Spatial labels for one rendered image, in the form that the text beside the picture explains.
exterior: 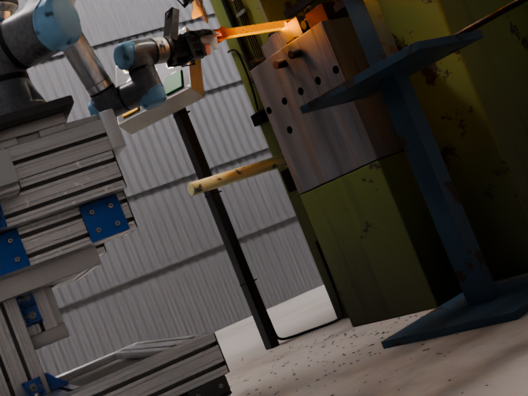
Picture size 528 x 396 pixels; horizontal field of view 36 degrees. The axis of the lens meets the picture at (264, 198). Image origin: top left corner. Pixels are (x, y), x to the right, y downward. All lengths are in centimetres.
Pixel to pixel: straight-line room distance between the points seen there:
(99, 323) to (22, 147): 288
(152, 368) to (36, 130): 57
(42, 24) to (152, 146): 305
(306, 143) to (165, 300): 227
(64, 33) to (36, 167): 30
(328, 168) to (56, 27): 108
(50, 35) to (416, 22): 115
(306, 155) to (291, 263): 237
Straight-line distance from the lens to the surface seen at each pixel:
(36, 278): 194
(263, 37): 299
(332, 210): 263
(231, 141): 499
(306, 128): 262
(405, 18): 256
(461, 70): 247
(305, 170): 267
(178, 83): 292
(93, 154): 186
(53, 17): 185
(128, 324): 468
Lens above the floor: 36
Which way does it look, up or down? 3 degrees up
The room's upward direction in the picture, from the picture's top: 22 degrees counter-clockwise
